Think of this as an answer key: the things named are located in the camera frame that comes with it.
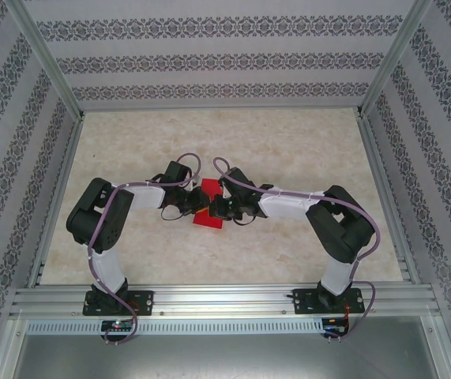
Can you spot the aluminium frame post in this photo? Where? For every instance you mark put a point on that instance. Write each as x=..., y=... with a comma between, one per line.
x=395, y=59
x=47, y=59

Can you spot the aluminium side rail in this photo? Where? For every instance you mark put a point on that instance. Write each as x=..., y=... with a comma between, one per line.
x=387, y=197
x=57, y=201

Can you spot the red cloth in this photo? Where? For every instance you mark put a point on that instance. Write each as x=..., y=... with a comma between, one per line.
x=209, y=223

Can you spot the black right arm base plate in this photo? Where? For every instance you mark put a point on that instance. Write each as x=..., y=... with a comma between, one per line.
x=304, y=302

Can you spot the grooved aluminium mounting rail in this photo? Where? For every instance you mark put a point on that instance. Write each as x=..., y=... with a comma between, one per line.
x=225, y=300

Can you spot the grey sheet metal shelf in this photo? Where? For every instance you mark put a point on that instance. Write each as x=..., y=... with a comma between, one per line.
x=225, y=355

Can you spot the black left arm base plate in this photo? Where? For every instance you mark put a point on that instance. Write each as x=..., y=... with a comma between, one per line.
x=142, y=300

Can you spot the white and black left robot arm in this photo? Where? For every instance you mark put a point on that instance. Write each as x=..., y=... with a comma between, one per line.
x=146, y=199

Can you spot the small circuit board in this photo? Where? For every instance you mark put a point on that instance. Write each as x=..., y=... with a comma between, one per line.
x=333, y=327
x=116, y=325

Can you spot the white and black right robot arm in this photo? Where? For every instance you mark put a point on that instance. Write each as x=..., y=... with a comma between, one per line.
x=288, y=203

